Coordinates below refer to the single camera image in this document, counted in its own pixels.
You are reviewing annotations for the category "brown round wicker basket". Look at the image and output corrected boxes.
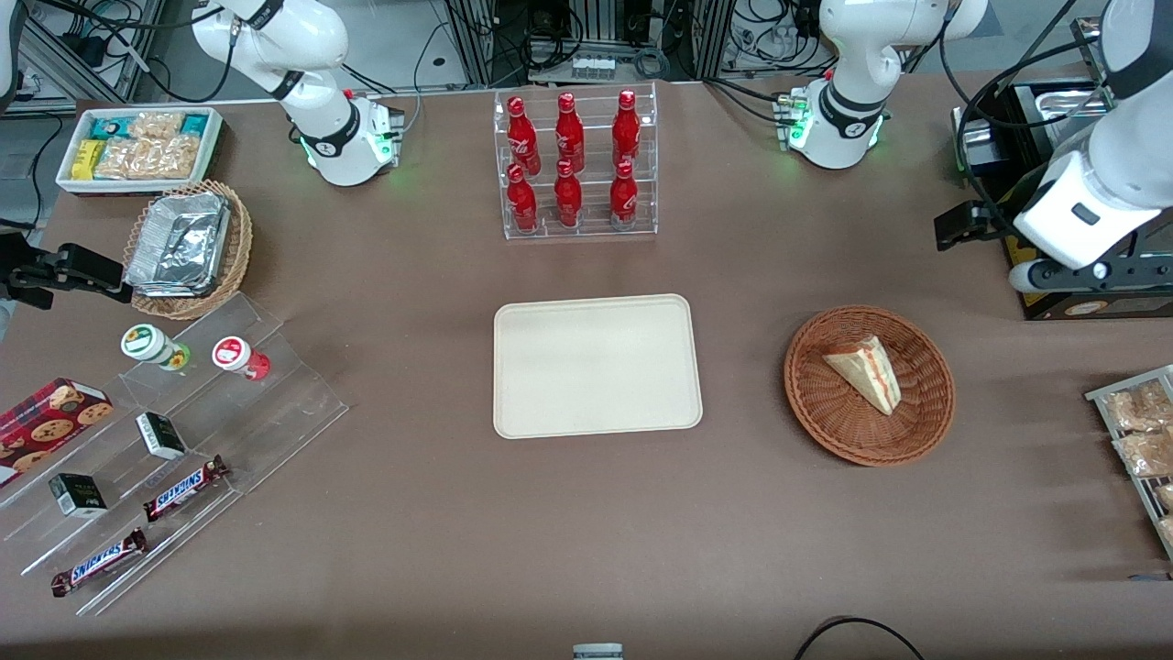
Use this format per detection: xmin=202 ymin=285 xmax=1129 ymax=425
xmin=784 ymin=305 xmax=956 ymax=468

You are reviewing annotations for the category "stack of foil trays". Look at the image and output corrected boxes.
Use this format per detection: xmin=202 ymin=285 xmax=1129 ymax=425
xmin=125 ymin=192 xmax=232 ymax=298

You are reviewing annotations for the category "tan oval wicker basket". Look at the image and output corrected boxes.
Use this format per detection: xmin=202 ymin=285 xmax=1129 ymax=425
xmin=123 ymin=179 xmax=254 ymax=321

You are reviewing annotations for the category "clear bag of crackers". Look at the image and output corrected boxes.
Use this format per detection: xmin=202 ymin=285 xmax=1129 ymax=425
xmin=128 ymin=111 xmax=186 ymax=140
xmin=94 ymin=136 xmax=201 ymax=182

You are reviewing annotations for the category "red lid snack cup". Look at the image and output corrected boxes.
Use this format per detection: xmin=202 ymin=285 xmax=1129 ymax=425
xmin=212 ymin=335 xmax=272 ymax=382

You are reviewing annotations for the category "triangular sandwich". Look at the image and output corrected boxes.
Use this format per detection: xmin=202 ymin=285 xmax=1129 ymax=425
xmin=822 ymin=335 xmax=903 ymax=417

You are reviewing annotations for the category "tray of packaged snacks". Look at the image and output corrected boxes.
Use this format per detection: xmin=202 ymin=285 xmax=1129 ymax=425
xmin=1085 ymin=364 xmax=1173 ymax=562

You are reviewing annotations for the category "black table cable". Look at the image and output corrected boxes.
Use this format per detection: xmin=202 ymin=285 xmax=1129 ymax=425
xmin=792 ymin=616 xmax=926 ymax=660

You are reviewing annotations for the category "steel warmer pan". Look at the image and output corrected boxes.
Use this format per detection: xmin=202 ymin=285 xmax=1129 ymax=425
xmin=1011 ymin=81 xmax=1115 ymax=127

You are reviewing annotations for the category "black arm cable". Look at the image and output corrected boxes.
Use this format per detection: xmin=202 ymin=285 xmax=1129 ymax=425
xmin=938 ymin=0 xmax=1115 ymax=221

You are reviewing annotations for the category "small black carton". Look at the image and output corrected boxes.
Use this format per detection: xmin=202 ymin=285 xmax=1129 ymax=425
xmin=135 ymin=412 xmax=188 ymax=461
xmin=48 ymin=472 xmax=109 ymax=520

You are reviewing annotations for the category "clear acrylic bottle rack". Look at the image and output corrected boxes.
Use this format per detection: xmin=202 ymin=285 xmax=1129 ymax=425
xmin=494 ymin=82 xmax=659 ymax=242

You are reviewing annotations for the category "red chocolate cookie box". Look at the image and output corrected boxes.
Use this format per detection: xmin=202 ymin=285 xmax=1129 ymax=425
xmin=0 ymin=377 xmax=115 ymax=489

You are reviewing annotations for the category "aluminium frame rack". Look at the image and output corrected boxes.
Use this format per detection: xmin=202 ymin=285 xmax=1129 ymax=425
xmin=16 ymin=0 xmax=168 ymax=104

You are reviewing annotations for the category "snickers chocolate bar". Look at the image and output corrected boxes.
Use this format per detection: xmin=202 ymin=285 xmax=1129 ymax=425
xmin=50 ymin=527 xmax=148 ymax=598
xmin=143 ymin=455 xmax=229 ymax=523

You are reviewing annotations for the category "red cola bottle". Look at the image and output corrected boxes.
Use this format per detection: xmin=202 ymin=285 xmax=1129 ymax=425
xmin=553 ymin=159 xmax=585 ymax=229
xmin=554 ymin=92 xmax=587 ymax=173
xmin=507 ymin=96 xmax=543 ymax=177
xmin=611 ymin=89 xmax=642 ymax=169
xmin=608 ymin=160 xmax=641 ymax=229
xmin=506 ymin=163 xmax=540 ymax=234

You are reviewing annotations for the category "green lid snack cup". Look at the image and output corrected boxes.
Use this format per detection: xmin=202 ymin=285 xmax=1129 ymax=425
xmin=120 ymin=323 xmax=192 ymax=373

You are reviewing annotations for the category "beige plastic serving tray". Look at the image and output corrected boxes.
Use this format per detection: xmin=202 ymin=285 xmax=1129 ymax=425
xmin=493 ymin=293 xmax=704 ymax=440

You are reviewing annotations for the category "white rectangular snack bin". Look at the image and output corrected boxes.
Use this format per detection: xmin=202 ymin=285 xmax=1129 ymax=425
xmin=55 ymin=105 xmax=226 ymax=199

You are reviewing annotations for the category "black food warmer machine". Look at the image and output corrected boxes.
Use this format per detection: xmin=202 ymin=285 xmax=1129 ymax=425
xmin=951 ymin=16 xmax=1173 ymax=322

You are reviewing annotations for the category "clear acrylic stepped stand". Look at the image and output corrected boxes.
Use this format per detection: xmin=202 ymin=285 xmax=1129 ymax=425
xmin=0 ymin=291 xmax=350 ymax=618

